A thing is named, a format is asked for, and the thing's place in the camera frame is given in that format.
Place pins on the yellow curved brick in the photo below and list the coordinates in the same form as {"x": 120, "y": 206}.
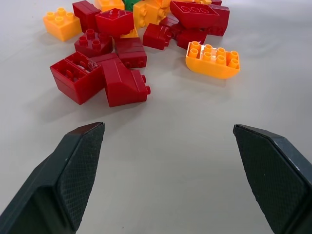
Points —
{"x": 214, "y": 63}

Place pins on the yellow square brick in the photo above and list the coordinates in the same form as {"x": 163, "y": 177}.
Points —
{"x": 62, "y": 24}

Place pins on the red upturned square block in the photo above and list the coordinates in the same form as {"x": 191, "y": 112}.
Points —
{"x": 114, "y": 22}

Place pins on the red curved small block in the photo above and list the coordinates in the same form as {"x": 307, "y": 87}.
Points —
{"x": 156, "y": 36}

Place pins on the red hollow upturned block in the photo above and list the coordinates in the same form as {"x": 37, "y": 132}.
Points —
{"x": 75, "y": 78}

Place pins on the green block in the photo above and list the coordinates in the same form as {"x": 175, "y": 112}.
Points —
{"x": 130, "y": 4}

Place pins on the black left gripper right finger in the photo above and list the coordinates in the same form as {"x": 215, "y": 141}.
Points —
{"x": 275, "y": 180}

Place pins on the red square four-stud block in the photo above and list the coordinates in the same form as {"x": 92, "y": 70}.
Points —
{"x": 92, "y": 45}

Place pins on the large red sloped block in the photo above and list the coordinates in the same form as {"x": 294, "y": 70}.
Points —
{"x": 200, "y": 15}

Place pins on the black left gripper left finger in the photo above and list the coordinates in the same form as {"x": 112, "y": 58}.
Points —
{"x": 48, "y": 185}

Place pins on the orange rectangular block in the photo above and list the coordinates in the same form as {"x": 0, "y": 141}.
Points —
{"x": 146, "y": 14}

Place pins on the red rectangular block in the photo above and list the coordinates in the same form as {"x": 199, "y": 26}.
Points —
{"x": 130, "y": 52}
{"x": 85, "y": 14}

